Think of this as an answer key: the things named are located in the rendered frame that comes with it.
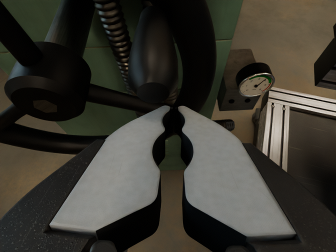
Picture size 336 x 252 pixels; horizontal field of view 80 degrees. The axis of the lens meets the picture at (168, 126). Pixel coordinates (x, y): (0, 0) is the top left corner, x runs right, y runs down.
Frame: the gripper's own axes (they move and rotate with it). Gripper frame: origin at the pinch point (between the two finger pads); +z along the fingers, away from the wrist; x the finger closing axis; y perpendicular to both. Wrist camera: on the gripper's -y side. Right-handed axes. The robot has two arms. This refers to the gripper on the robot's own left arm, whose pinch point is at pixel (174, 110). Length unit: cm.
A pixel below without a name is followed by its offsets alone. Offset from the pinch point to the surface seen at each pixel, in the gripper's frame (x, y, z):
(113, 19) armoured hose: -6.0, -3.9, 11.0
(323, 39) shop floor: 101, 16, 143
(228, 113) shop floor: 30, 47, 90
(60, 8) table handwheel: -12.1, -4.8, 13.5
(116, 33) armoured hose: -6.0, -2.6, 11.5
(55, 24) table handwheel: -11.8, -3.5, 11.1
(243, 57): 15.2, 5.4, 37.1
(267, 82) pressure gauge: 16.3, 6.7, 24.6
